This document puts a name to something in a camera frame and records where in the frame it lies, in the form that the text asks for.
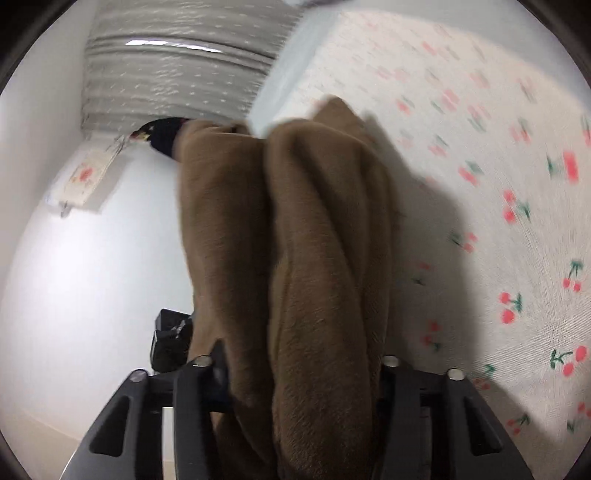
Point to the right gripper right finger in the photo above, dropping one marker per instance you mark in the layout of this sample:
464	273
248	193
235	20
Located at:
431	426

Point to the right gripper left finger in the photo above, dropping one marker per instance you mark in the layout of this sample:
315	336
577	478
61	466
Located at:
125	440

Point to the brown coat with fur collar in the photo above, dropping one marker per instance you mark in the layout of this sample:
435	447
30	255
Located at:
289	244

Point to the dark hanging garment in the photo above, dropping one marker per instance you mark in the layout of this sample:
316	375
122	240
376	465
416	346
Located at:
160	134

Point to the grey star-patterned curtain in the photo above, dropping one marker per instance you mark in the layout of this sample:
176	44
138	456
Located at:
146	60

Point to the cherry print white sheet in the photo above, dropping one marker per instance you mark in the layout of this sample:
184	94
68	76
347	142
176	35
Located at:
485	122

